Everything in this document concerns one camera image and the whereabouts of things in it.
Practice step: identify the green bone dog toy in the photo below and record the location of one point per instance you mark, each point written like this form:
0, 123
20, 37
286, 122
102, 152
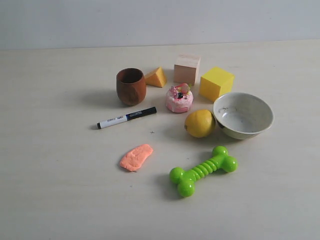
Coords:
186, 179

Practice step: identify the light wooden cube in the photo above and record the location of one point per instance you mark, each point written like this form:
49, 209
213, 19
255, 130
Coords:
186, 68

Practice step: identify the yellow lemon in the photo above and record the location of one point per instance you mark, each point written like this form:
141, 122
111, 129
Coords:
200, 123

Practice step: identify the orange putty blob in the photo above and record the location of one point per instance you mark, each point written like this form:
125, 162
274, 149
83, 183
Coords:
134, 159

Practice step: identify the white ceramic bowl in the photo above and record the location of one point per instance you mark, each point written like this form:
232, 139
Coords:
242, 116

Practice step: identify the orange wooden wedge block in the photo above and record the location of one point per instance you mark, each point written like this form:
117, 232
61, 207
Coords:
156, 78

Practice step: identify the pink toy cake squishy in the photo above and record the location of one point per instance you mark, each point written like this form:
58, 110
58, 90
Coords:
179, 98

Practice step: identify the yellow cube block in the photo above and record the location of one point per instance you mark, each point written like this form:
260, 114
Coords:
215, 83

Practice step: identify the black and white marker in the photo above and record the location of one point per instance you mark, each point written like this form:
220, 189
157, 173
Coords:
126, 117

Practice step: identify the brown wooden cup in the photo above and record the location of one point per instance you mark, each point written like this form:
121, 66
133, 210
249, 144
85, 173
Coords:
131, 86

